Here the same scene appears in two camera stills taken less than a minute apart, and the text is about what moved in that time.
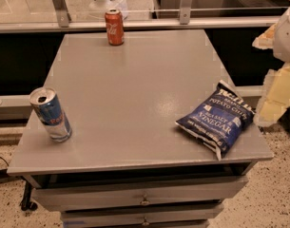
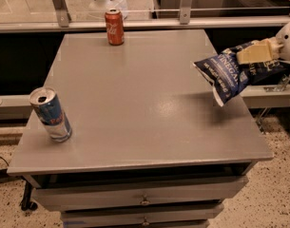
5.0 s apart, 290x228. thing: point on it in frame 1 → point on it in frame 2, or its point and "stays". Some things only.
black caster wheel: [27, 203] stays
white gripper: [287, 37] → [287, 41]
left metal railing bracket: [60, 5] stays
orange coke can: [115, 27] stays
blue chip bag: [221, 119] → [228, 78]
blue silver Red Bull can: [50, 113] stays
